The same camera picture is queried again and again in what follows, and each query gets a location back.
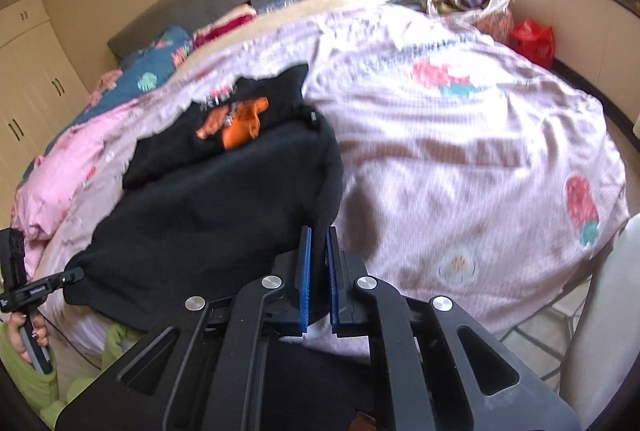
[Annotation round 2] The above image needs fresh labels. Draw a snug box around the lilac strawberry print duvet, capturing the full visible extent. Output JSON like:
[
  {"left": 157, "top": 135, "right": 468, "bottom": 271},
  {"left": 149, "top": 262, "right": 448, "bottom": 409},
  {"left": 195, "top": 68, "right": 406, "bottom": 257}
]
[{"left": 30, "top": 0, "right": 631, "bottom": 362}]

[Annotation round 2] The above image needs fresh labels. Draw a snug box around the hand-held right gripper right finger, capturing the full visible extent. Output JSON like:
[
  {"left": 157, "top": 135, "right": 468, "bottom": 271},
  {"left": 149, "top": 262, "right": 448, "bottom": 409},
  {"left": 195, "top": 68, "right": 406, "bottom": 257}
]
[{"left": 326, "top": 226, "right": 581, "bottom": 431}]

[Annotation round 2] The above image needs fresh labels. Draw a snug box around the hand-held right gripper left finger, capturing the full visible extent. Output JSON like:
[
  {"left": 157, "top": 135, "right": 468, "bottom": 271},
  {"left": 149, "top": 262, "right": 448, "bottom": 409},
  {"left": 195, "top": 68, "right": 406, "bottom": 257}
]
[{"left": 55, "top": 225, "right": 313, "bottom": 431}]

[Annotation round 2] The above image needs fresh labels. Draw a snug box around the red plastic bag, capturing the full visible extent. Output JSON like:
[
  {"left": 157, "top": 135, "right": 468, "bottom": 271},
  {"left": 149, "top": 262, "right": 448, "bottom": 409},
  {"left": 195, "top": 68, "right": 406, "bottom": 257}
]
[{"left": 509, "top": 18, "right": 556, "bottom": 69}]

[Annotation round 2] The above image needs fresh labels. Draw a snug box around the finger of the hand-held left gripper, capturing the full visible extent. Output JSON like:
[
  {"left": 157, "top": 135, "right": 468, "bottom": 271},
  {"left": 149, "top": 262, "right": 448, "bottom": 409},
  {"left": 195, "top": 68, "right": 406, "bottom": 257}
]
[{"left": 47, "top": 267, "right": 85, "bottom": 293}]

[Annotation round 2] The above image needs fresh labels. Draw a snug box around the pink quilt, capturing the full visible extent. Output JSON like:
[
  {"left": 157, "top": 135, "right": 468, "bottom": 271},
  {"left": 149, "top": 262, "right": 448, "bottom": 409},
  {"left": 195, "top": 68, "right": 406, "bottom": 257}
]
[{"left": 10, "top": 103, "right": 151, "bottom": 242}]

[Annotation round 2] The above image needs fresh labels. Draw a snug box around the green fleece pajamas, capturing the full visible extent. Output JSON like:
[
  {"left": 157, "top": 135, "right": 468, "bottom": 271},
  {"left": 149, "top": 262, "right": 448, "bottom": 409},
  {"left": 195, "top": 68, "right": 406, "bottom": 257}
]
[{"left": 102, "top": 325, "right": 142, "bottom": 363}]

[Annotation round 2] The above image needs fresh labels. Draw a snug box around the cream wardrobe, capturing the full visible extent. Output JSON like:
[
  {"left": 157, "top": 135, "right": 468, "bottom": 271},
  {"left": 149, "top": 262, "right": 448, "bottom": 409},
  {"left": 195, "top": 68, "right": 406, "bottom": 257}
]
[{"left": 0, "top": 0, "right": 96, "bottom": 196}]

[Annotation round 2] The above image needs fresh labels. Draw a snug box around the teal leaf print blanket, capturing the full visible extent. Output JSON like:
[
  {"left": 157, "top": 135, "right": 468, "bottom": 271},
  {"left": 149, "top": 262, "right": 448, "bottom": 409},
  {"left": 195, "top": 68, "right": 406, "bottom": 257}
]
[{"left": 65, "top": 25, "right": 196, "bottom": 132}]

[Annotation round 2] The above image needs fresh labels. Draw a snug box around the person's left forearm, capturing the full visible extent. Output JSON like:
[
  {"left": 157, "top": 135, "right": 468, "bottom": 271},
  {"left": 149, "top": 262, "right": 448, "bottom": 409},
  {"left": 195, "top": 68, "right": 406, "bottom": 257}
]
[{"left": 0, "top": 321, "right": 62, "bottom": 429}]

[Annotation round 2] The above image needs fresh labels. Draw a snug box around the beige blanket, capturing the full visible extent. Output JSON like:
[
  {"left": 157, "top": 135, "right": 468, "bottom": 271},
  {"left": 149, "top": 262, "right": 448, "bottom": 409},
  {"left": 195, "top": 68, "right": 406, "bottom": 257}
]
[{"left": 175, "top": 0, "right": 351, "bottom": 72}]

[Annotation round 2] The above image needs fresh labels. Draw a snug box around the maroon folded cloth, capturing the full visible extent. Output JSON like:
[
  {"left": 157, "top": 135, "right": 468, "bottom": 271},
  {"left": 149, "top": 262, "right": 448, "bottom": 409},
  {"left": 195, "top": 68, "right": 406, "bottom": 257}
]
[{"left": 192, "top": 3, "right": 258, "bottom": 48}]

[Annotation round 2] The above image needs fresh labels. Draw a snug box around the black sweatshirt with orange cuffs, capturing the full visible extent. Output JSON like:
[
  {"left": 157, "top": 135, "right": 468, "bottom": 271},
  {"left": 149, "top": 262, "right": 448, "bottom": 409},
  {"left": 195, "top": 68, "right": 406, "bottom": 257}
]
[{"left": 64, "top": 63, "right": 346, "bottom": 328}]

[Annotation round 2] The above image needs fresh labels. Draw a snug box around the person's left hand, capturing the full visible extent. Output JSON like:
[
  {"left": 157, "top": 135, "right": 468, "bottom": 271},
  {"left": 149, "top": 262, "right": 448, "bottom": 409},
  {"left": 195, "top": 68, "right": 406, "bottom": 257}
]
[{"left": 4, "top": 311, "right": 52, "bottom": 366}]

